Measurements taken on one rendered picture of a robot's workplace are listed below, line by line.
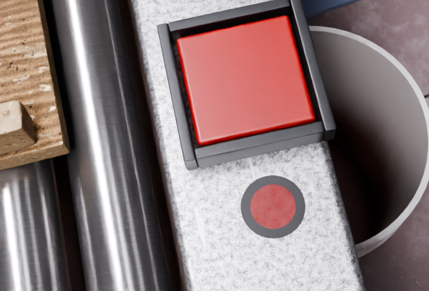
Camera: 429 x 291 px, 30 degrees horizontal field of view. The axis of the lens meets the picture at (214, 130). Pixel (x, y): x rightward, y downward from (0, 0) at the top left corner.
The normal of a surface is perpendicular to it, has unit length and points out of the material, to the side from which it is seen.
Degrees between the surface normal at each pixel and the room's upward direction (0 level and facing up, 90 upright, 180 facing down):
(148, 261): 41
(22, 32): 0
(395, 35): 0
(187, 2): 0
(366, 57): 87
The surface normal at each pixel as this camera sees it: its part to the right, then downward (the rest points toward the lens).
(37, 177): 0.68, -0.37
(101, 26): 0.46, -0.39
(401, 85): -0.83, 0.53
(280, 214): -0.07, -0.32
